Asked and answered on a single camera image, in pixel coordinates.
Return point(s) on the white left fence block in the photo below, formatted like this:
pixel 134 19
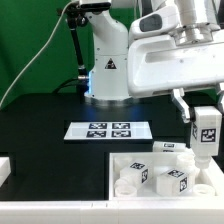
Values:
pixel 5 169

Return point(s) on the white fence block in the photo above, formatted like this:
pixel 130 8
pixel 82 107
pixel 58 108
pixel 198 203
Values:
pixel 216 178
pixel 5 169

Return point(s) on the white square tabletop tray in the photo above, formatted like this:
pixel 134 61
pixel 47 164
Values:
pixel 198 183

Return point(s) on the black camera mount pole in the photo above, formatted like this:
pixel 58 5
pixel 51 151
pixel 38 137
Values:
pixel 76 18

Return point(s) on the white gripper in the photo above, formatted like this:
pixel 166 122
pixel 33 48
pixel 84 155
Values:
pixel 177 47

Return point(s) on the white marker base plate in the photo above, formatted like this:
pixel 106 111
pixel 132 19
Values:
pixel 108 131

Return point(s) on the white front fence bar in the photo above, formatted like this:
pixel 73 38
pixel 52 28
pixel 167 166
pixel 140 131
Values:
pixel 113 212

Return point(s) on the white right fence block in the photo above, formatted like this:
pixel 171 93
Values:
pixel 216 178

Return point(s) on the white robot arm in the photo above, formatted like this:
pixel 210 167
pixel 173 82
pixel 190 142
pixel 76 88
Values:
pixel 111 28

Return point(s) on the black camera on mount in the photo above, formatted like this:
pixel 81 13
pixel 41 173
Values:
pixel 95 5

